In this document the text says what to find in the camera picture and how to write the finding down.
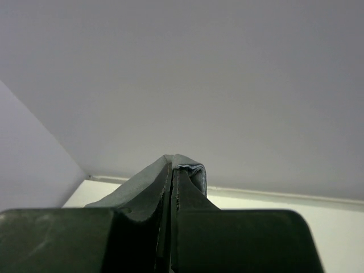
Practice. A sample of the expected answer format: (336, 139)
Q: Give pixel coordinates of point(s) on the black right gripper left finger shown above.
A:
(133, 237)

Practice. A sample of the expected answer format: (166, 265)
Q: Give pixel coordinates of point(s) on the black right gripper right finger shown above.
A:
(208, 239)

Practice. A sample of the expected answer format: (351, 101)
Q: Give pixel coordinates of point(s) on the striped blue beige cloth placemat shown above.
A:
(139, 182)

